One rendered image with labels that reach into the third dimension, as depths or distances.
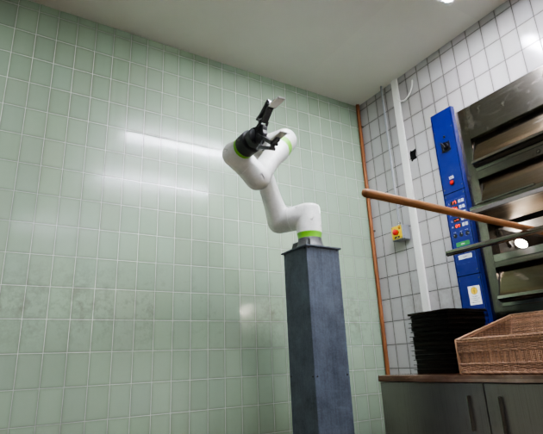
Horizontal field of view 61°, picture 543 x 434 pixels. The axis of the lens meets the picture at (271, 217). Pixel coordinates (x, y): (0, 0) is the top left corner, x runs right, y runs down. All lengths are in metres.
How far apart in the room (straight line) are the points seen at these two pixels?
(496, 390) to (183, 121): 2.15
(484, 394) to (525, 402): 0.17
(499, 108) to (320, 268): 1.42
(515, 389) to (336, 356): 0.73
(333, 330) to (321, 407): 0.34
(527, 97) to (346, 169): 1.28
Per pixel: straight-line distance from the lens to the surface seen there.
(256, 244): 2.81
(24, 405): 2.37
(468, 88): 3.14
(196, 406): 2.56
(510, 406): 2.15
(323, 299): 2.20
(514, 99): 2.93
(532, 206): 2.68
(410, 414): 2.48
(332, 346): 2.20
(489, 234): 2.83
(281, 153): 2.09
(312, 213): 2.33
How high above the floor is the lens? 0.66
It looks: 18 degrees up
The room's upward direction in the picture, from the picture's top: 3 degrees counter-clockwise
